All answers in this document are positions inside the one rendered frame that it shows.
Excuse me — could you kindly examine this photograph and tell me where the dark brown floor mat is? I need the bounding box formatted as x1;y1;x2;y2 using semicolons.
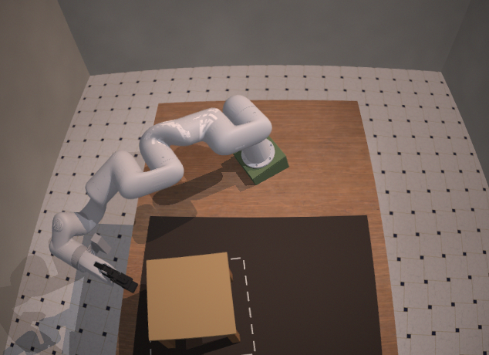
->
133;215;383;355

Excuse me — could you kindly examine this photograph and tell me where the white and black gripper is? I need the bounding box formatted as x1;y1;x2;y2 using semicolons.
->
78;249;138;293

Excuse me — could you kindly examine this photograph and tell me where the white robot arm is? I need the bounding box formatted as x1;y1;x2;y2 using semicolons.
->
49;95;275;270

